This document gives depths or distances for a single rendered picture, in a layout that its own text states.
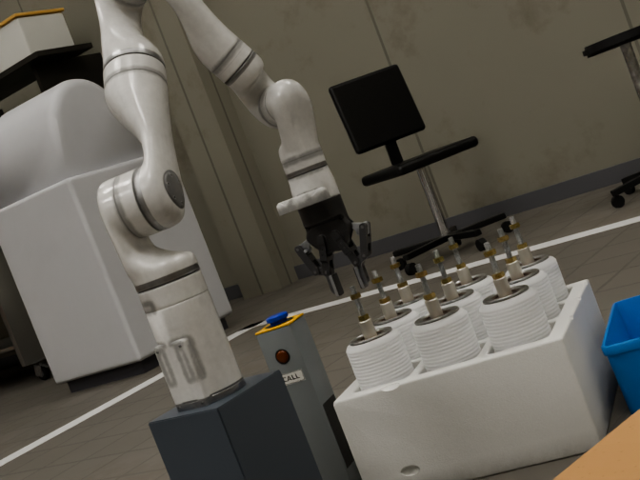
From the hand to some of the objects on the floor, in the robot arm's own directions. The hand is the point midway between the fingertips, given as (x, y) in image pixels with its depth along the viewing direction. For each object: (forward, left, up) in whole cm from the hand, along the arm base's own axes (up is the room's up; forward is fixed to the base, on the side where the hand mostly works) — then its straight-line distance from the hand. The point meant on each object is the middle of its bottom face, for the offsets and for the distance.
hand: (349, 281), depth 172 cm
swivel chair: (+243, +128, -35) cm, 277 cm away
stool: (+261, +32, -35) cm, 265 cm away
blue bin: (+28, -33, -35) cm, 56 cm away
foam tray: (+15, -8, -35) cm, 39 cm away
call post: (0, +18, -35) cm, 39 cm away
